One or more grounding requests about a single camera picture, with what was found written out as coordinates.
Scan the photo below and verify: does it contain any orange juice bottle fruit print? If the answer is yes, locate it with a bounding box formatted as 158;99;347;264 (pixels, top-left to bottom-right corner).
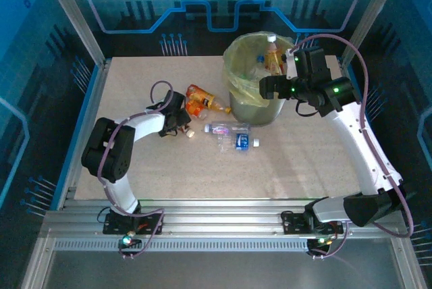
186;84;233;115

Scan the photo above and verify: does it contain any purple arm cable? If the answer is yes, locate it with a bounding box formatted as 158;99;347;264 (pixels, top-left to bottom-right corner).
292;33;415;260
97;79;176;260

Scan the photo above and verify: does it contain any blue circuit side panel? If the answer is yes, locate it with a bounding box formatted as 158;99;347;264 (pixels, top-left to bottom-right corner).
0;0;102;289
350;0;432;269

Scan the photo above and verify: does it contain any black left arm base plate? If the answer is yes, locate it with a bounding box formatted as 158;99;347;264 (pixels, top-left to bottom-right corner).
103;210;165;236

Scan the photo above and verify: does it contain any clear bottle blue label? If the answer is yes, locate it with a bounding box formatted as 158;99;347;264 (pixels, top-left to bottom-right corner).
217;132;261;154

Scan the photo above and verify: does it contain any clear bottle pink label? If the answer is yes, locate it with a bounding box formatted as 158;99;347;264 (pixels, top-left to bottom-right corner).
202;120;252;137

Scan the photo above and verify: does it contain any slotted metal strip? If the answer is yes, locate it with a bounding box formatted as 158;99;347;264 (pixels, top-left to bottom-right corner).
53;238;338;253

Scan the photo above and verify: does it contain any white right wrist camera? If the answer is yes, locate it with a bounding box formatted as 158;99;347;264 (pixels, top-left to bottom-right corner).
285;48;298;81

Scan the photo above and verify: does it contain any bin with yellow bag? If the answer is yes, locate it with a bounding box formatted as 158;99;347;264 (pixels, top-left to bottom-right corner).
223;31;298;107

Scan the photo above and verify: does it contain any aluminium frame post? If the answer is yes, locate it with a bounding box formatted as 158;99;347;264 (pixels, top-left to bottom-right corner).
340;0;408;67
36;0;111;69

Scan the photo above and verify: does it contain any aluminium mounting rail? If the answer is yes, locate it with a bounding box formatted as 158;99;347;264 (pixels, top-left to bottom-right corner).
43;197;406;241

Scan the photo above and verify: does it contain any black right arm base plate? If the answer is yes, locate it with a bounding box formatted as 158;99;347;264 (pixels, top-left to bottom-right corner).
281;210;344;236

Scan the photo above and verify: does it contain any grey round waste bin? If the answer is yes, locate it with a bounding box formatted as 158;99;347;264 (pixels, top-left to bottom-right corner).
228;95;285;127

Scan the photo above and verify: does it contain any yellow colourful label bottle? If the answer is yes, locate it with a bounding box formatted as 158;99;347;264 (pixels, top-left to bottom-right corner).
264;33;285;76

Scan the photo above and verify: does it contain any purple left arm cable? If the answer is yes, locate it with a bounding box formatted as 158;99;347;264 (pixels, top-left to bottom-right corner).
97;79;176;260

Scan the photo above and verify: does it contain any orange label bottle with barcode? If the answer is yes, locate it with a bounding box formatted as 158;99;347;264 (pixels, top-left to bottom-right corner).
184;99;209;120

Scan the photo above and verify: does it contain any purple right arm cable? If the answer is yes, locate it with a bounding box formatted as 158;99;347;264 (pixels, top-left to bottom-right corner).
292;33;415;260

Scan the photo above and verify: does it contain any grey metal shelf panel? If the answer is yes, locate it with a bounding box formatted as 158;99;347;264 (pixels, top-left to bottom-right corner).
23;250;426;289

